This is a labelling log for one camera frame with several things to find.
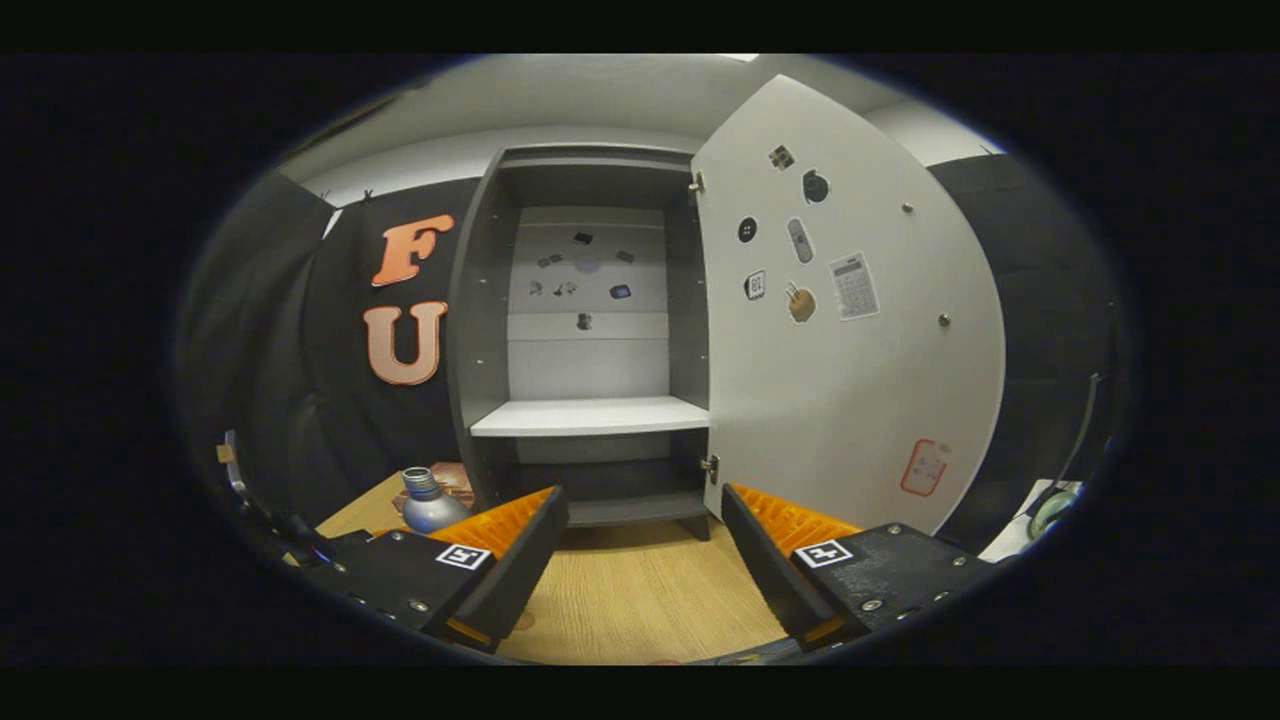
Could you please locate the white cabinet shelf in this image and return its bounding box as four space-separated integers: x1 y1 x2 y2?
470 396 711 438

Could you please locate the green round object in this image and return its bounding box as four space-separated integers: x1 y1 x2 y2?
1030 485 1083 541

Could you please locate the stack of books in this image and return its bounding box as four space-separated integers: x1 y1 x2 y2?
393 462 477 513

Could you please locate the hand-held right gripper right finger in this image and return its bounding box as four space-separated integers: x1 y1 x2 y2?
720 482 998 653

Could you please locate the black backdrop cloth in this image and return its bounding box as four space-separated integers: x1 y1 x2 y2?
175 150 1126 561

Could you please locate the grey cabinet door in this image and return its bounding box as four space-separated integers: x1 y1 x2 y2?
690 74 1008 538

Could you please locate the dark grey cabinet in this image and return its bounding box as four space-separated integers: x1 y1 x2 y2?
445 145 719 543

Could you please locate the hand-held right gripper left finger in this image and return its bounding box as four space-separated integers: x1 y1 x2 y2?
298 486 571 656

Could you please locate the white paper sheet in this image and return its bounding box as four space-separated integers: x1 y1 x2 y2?
985 480 1051 561

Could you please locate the small plastic bottle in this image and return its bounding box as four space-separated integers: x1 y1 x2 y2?
400 466 471 535

